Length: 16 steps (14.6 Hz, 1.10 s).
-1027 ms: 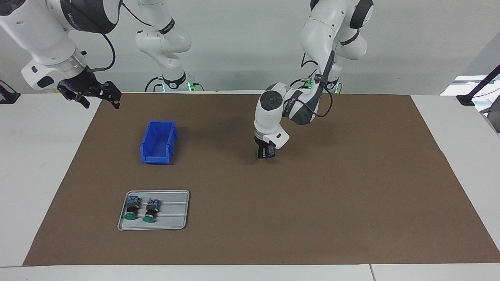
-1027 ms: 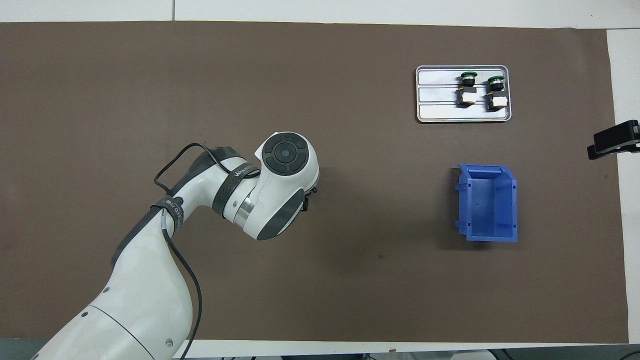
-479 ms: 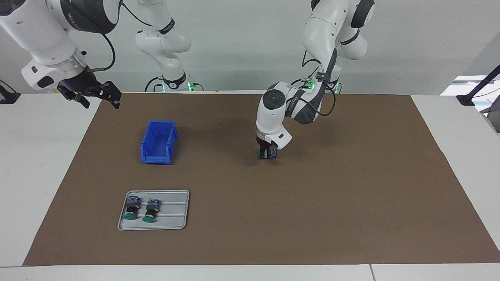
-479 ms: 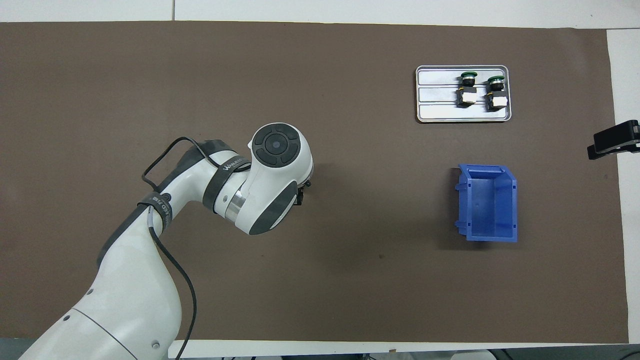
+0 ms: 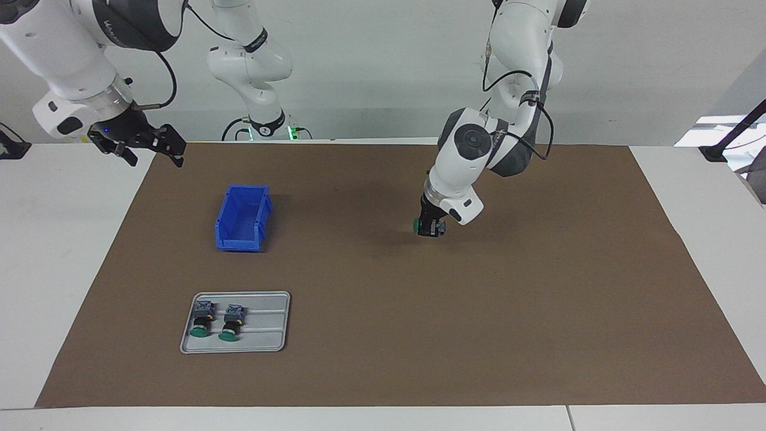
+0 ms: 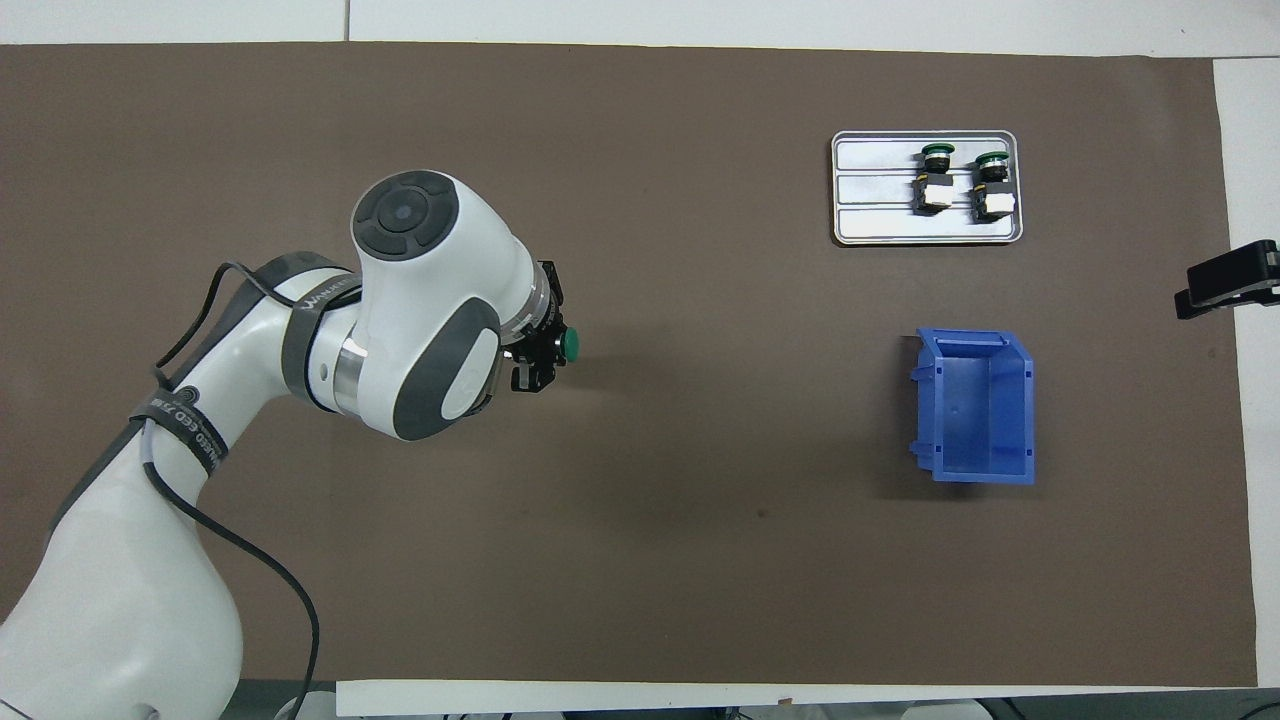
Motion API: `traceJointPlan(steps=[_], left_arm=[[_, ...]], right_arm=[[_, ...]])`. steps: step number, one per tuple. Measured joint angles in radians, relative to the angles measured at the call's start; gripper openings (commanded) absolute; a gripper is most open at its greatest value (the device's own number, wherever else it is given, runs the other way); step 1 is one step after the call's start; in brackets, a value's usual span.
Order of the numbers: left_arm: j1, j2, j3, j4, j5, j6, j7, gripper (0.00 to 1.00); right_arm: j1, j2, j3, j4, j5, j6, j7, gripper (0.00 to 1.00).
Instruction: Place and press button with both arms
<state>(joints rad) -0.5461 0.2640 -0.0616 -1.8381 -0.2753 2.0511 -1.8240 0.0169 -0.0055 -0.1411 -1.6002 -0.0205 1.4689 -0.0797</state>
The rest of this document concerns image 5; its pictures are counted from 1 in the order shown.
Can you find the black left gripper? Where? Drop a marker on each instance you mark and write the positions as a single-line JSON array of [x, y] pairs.
[[432, 211]]

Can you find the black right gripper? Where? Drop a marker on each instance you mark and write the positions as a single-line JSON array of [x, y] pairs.
[[122, 129]]

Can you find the green push button switch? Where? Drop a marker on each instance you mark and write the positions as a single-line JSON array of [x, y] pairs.
[[232, 317], [415, 225], [202, 314]]

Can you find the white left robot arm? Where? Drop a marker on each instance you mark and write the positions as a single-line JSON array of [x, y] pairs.
[[467, 155]]

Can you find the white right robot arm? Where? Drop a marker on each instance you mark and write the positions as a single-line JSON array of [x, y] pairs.
[[60, 54]]

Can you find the brown paper table mat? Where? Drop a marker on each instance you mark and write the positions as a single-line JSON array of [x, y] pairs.
[[449, 311]]

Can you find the blue plastic storage bin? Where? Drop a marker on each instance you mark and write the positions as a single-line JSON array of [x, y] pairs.
[[239, 242]]

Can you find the silver metal tray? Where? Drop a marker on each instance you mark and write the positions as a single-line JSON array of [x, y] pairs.
[[263, 335]]

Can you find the grey office chair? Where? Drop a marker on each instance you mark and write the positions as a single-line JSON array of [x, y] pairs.
[[757, 179]]

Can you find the black clamp mount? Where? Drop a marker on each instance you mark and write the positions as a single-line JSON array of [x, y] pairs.
[[12, 146]]

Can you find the black camera stand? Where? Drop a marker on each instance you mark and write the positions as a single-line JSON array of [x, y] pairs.
[[733, 134]]

